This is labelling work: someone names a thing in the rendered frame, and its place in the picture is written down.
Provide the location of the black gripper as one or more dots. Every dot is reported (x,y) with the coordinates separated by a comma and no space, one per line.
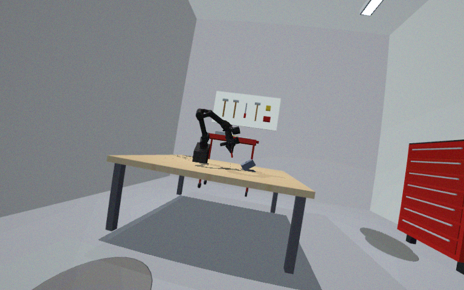
(228,145)

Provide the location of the grey square panel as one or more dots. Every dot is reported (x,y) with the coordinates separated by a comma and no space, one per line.
(247,165)

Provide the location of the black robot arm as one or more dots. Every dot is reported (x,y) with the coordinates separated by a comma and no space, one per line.
(226,126)

